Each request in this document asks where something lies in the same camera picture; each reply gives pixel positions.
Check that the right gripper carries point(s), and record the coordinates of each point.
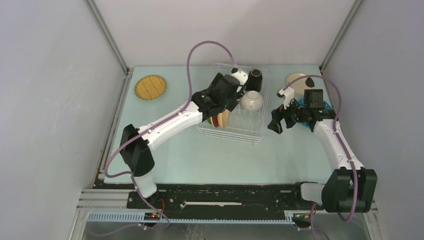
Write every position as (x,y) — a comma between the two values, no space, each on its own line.
(286,117)

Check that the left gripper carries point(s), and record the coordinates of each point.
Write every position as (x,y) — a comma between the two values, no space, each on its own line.
(232,101)

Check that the blue polka dot plate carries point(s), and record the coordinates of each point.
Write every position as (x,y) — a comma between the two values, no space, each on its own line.
(301,100)

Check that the cream plate with black spot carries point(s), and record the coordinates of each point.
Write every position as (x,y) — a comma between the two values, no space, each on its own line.
(299,87)

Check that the yellow woven plate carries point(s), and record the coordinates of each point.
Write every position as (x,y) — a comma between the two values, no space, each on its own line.
(150,87)

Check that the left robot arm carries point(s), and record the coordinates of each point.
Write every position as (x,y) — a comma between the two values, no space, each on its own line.
(137,144)

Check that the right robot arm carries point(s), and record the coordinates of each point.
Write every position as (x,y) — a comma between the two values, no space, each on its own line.
(351,186)

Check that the white ribbed bowl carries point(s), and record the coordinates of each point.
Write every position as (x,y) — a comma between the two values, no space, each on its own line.
(252,101)

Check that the beige plate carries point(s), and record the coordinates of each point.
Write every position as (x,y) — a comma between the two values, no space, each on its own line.
(222,118)

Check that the black mug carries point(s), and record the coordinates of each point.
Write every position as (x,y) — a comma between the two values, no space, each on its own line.
(254,81)

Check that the red plate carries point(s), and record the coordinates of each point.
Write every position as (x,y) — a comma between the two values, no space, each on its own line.
(215,121)

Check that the small circuit board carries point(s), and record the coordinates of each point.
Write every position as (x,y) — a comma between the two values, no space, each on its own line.
(152,216)

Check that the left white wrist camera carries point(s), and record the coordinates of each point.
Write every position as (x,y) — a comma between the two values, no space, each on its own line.
(240,75)

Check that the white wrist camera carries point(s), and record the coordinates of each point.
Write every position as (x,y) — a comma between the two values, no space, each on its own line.
(287,94)
(240,75)

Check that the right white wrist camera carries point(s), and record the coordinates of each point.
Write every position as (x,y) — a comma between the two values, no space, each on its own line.
(287,94)

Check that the white wire dish rack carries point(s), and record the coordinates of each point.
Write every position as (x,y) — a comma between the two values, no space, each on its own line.
(244,123)

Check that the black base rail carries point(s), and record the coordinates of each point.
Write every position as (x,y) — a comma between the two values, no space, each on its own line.
(224,202)

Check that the aluminium frame rail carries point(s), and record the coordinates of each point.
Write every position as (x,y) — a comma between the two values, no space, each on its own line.
(125,206)

